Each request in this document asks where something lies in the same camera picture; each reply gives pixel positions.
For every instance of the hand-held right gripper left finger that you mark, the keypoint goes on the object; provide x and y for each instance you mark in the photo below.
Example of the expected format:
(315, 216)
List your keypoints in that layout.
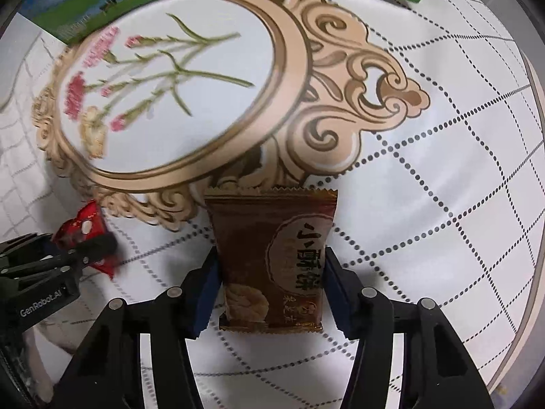
(207, 295)

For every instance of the small red candy packet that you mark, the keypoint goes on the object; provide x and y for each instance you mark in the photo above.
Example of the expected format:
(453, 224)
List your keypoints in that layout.
(83, 223)

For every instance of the brown snack packet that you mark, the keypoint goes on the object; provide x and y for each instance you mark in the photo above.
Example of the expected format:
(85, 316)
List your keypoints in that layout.
(268, 260)

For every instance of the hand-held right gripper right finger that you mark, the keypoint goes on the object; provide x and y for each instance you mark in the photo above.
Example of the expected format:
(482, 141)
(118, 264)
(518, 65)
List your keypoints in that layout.
(340, 302)

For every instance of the white printed tablecloth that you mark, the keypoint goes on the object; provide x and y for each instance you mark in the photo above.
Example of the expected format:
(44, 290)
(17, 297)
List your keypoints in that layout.
(425, 157)

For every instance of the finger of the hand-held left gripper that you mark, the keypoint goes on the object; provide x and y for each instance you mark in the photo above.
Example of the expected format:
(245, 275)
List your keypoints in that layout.
(91, 247)

